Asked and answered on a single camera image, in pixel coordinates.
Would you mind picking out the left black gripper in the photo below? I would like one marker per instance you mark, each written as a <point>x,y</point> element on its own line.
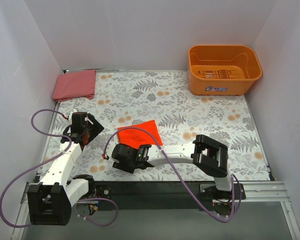
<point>94,127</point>

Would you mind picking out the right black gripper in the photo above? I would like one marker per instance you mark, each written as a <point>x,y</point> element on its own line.
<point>126,166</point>

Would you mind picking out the orange t shirt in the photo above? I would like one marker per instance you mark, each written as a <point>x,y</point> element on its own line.
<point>135,138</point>

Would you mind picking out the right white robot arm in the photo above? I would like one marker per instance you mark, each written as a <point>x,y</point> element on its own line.
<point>207,154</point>

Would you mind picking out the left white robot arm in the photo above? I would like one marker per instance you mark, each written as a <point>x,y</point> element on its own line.
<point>51,200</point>

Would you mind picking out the floral table mat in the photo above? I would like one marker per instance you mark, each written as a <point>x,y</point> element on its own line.
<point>130,98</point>

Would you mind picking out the folded pink t shirt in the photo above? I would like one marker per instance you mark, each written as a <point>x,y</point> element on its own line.
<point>80,84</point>

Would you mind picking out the orange plastic basket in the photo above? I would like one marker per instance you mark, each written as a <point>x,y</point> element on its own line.
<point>222,70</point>

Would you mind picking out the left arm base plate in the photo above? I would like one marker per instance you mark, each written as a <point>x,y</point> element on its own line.
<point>102,191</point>

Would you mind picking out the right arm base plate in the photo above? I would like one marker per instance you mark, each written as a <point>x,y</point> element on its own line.
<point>210,192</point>

